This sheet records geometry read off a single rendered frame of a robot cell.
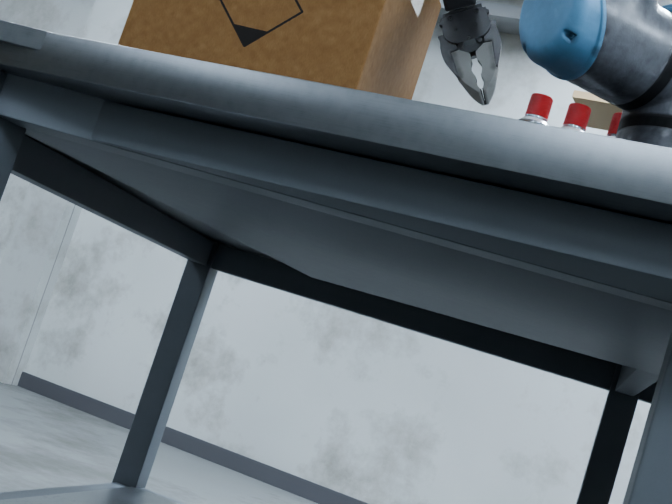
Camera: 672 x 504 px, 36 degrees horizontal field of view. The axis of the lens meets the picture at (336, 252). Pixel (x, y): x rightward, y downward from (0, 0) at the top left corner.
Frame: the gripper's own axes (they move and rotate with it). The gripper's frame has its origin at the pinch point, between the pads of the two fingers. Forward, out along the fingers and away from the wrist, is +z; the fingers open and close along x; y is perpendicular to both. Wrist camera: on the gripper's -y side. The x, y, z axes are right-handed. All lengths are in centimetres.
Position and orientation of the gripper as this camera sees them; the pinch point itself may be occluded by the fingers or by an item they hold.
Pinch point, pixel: (483, 95)
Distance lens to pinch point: 155.6
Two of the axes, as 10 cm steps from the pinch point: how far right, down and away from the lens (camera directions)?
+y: 2.3, 1.7, 9.6
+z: 2.0, 9.6, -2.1
